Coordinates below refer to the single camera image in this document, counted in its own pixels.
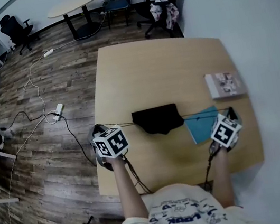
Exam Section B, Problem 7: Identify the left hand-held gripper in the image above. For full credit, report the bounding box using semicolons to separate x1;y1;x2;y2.
86;119;135;175

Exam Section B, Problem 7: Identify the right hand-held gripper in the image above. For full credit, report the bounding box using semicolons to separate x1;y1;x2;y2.
203;105;249;155

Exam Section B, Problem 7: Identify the black drawstring bag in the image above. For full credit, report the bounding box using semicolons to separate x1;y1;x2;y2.
95;93;235;147

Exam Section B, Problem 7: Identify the person's right forearm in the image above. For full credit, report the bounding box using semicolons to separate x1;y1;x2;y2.
204;144;237;210

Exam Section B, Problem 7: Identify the person's left forearm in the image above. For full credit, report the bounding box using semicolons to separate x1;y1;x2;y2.
105;153;151;224

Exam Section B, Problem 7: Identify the pink printed booklet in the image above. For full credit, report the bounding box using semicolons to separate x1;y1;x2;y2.
204;68;249;102

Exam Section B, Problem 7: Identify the blue notebook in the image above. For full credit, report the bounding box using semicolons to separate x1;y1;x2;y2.
182;105;225;147

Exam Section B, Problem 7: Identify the white power strip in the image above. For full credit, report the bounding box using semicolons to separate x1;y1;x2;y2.
50;102;67;122
42;48;55;59

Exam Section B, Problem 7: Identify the person's white printed shirt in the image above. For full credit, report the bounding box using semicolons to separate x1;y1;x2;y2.
95;171;257;224

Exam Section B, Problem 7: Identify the pink floral cloth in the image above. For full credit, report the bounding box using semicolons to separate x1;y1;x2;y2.
148;0;182;34

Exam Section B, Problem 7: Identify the blue chair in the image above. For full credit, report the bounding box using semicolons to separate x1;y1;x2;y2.
102;0;141;31

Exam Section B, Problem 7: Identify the oval beige table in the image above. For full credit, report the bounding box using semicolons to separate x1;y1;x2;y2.
44;0;111;44

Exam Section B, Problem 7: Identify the black floor cable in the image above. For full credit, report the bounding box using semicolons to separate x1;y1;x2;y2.
0;99;98;185

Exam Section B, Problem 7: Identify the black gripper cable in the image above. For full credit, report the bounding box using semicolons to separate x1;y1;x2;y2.
198;146;225;192
122;150;153;198

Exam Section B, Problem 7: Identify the white floor cable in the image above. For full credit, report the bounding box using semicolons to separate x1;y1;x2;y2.
48;11;112;51
0;112;74;224
18;54;63;128

